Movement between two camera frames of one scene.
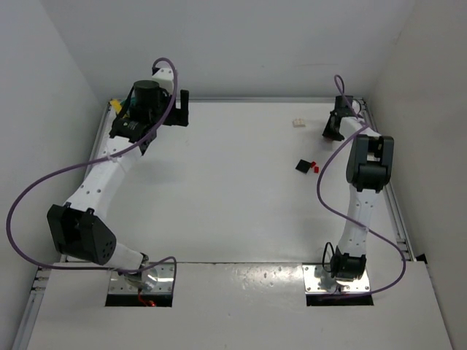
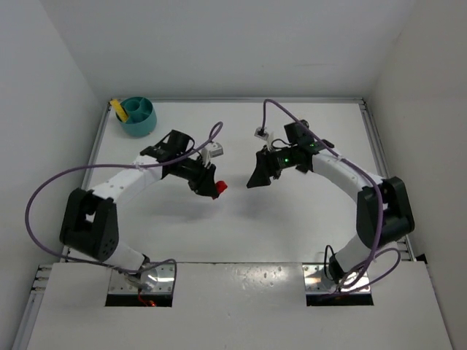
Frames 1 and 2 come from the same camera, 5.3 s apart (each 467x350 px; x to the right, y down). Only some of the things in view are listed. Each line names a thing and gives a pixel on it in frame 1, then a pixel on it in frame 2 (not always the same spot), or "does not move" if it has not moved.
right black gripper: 338,119 -> 271,164
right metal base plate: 318,281 does not move
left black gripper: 177,117 -> 202,179
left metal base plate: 165,273 does not move
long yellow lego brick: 116,105 does not move
